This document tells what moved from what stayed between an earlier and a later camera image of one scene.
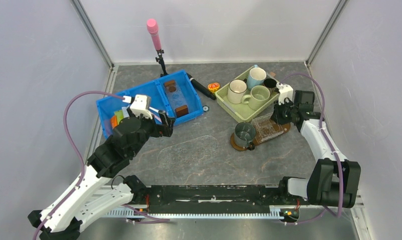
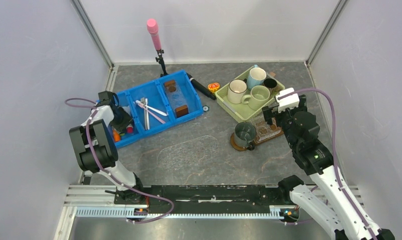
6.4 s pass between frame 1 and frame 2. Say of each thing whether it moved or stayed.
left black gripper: moved
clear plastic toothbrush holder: stayed
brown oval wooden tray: stayed
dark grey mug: stayed
